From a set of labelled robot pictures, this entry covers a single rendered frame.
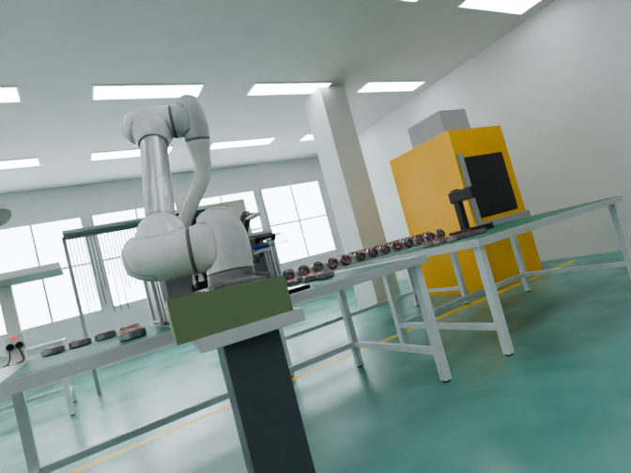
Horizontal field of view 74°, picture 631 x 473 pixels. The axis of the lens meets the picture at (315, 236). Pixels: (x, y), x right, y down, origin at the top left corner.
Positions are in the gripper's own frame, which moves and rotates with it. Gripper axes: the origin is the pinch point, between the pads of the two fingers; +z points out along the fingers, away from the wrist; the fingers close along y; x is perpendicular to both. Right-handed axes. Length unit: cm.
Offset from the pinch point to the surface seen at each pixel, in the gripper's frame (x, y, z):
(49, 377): -62, -33, -59
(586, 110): 532, 127, -16
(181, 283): 7, -3, -95
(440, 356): 123, -75, -29
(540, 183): 555, 62, -103
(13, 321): -64, -2, -152
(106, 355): -44, -30, -55
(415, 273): 118, -26, -27
